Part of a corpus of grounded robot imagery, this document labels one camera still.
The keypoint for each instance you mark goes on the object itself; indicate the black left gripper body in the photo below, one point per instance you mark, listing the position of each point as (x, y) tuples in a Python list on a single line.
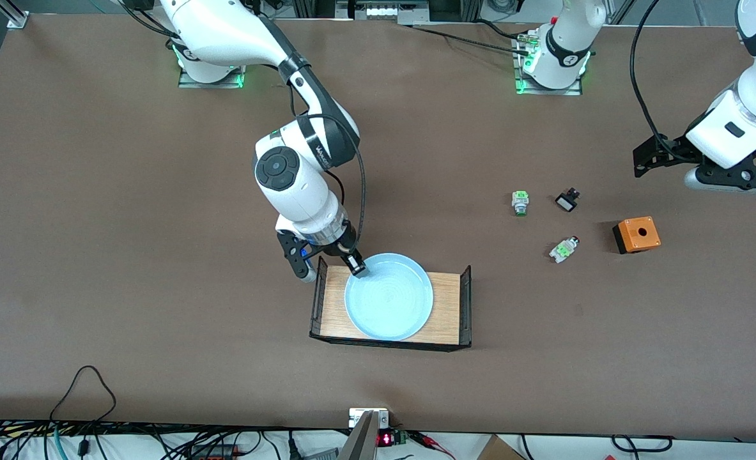
[(670, 153)]

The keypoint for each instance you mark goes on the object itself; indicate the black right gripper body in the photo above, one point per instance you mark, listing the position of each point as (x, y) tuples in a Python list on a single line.
[(344, 246)]

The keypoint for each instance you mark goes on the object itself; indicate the light blue plate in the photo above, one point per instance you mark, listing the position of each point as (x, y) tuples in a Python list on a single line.
[(387, 297)]

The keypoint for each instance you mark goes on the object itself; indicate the red push button switch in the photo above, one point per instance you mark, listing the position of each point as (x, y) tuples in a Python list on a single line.
[(563, 251)]

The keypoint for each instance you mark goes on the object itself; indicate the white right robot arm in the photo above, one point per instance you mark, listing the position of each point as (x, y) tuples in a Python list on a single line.
[(294, 185)]

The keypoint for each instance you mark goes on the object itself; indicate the wooden tray black mesh sides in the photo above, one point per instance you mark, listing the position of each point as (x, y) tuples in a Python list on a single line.
[(445, 313)]

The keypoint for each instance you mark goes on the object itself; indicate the red digit display module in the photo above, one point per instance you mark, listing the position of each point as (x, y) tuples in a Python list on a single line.
[(385, 439)]

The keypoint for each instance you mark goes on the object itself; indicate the red clip lead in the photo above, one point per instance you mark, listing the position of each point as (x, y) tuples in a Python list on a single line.
[(425, 439)]

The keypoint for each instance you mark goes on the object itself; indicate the brown cardboard piece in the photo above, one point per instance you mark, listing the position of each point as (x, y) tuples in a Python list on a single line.
[(496, 450)]

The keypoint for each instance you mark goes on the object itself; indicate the orange black power strip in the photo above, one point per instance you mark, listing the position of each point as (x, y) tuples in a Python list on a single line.
[(215, 452)]

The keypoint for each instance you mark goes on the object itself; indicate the white light bar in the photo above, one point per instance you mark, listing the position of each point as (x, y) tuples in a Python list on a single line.
[(384, 11)]

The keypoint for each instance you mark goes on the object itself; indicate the orange button enclosure box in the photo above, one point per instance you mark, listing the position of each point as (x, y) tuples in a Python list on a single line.
[(640, 235)]

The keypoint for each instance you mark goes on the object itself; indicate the black switch module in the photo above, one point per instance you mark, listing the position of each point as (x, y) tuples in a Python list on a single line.
[(566, 203)]

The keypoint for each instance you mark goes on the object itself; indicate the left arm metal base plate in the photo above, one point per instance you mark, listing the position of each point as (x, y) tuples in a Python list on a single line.
[(547, 91)]

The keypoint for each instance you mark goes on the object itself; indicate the green push button switch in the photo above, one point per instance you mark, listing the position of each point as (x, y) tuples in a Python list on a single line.
[(520, 201)]

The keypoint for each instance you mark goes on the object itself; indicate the silver mount bracket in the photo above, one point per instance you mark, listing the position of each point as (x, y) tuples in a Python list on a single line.
[(358, 416)]

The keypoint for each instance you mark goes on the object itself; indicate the grey metal post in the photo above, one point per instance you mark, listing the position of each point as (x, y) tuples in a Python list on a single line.
[(360, 444)]

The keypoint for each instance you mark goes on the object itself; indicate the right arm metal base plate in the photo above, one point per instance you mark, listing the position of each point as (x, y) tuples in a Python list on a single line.
[(211, 84)]

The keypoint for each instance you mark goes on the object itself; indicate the aluminium corner bracket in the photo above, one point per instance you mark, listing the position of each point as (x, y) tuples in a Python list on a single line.
[(15, 18)]

